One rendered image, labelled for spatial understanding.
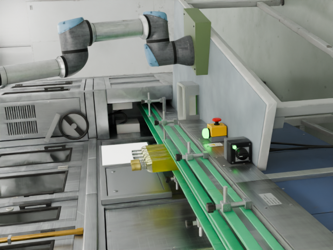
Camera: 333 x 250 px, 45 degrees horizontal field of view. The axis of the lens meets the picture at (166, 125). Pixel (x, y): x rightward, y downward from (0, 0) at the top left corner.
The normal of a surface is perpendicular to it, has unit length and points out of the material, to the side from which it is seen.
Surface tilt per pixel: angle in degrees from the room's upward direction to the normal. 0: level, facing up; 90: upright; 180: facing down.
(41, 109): 90
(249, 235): 90
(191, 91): 90
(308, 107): 90
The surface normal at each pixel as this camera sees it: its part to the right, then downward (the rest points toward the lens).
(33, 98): 0.17, 0.23
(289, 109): 0.18, 0.50
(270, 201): -0.04, -0.97
